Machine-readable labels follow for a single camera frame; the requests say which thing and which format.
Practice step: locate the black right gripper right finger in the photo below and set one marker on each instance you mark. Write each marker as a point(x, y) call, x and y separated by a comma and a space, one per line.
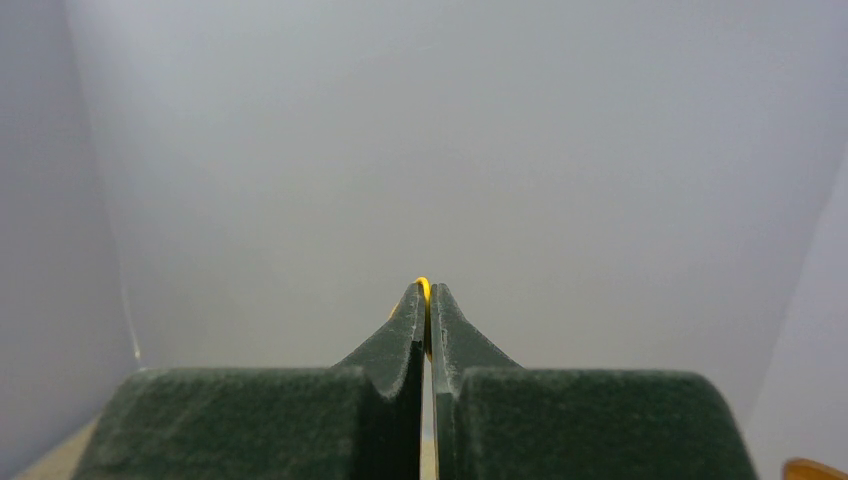
point(495, 419)

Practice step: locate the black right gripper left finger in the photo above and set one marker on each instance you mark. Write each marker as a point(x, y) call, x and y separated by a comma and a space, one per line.
point(357, 419)

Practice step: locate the wooden rack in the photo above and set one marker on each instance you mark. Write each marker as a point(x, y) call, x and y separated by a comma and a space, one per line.
point(806, 469)

